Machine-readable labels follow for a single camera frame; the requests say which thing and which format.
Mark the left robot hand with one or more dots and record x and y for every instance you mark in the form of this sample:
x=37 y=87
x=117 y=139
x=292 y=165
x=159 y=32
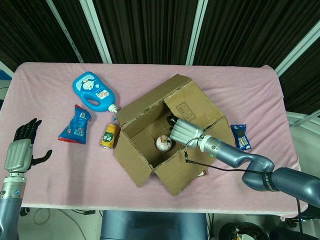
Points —
x=18 y=155

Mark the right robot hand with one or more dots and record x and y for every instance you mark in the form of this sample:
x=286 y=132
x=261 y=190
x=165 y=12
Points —
x=186 y=132

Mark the brown cardboard box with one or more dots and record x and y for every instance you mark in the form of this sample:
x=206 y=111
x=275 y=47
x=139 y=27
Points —
x=145 y=155

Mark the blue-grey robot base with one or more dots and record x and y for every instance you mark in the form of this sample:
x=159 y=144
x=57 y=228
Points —
x=152 y=226

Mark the cup with printed lid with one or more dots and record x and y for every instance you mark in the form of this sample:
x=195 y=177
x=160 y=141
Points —
x=163 y=143

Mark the pink tablecloth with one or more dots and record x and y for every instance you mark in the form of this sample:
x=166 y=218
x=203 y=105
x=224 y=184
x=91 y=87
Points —
x=62 y=185

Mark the blue cookie packet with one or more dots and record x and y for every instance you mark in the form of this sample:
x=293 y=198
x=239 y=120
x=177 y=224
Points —
x=242 y=137

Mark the blue snack bag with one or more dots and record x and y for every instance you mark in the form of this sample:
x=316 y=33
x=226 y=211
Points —
x=75 y=127

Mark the yellow drink can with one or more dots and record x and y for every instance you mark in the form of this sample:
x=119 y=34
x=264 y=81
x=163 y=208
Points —
x=109 y=136

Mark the blue bin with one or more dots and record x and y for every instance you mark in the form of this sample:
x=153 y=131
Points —
x=3 y=75

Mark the small black floor adapter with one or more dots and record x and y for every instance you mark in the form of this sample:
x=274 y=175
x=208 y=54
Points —
x=89 y=212

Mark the blue detergent pump bottle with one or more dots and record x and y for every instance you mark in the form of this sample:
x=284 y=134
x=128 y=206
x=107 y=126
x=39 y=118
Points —
x=86 y=83

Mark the black waste bin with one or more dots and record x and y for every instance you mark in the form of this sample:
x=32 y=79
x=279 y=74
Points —
x=230 y=232

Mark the thin grey frame rail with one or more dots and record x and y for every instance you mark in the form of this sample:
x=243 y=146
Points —
x=65 y=32

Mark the wide white frame post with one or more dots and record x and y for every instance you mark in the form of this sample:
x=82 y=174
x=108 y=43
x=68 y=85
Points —
x=96 y=32

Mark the slanted white frame post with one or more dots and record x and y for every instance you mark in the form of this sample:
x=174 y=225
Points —
x=297 y=48

